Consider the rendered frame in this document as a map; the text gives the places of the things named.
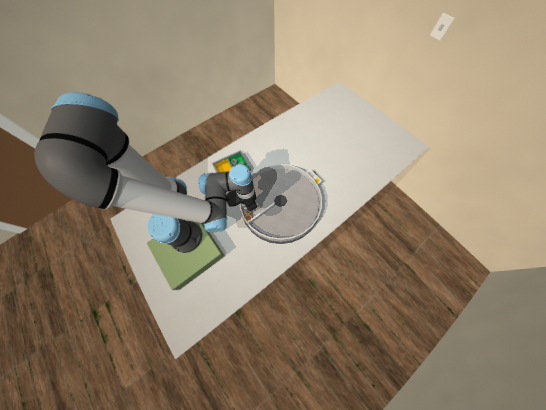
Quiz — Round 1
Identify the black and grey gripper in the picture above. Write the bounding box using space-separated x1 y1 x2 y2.
226 188 257 214

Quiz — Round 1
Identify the grey round turntable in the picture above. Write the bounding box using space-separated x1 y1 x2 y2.
240 164 322 244

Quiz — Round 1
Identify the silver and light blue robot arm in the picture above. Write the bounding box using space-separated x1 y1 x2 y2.
34 92 254 253

